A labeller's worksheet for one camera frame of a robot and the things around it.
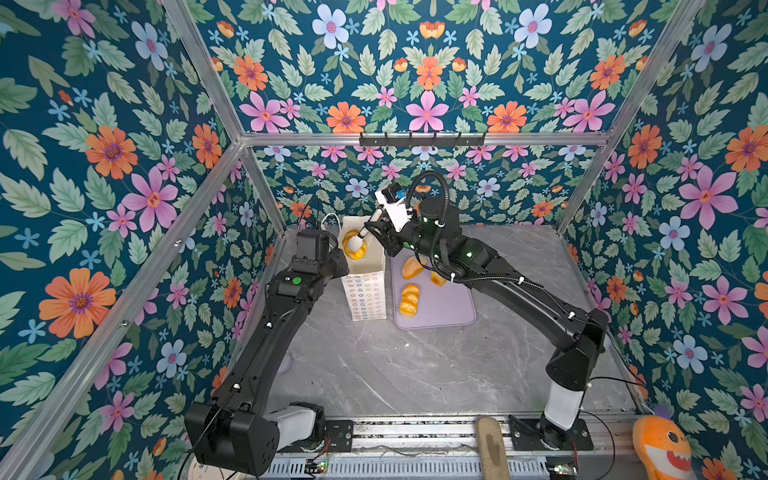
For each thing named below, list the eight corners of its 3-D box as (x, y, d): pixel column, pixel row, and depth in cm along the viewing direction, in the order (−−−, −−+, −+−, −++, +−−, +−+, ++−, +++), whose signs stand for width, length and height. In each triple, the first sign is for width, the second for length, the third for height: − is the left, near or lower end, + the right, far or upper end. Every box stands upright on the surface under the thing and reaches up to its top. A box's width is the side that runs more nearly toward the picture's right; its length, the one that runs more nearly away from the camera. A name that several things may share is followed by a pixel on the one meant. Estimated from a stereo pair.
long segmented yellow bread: (399, 316, 96) (399, 312, 93) (400, 288, 102) (399, 284, 100) (420, 316, 96) (420, 312, 93) (419, 288, 102) (419, 284, 100)
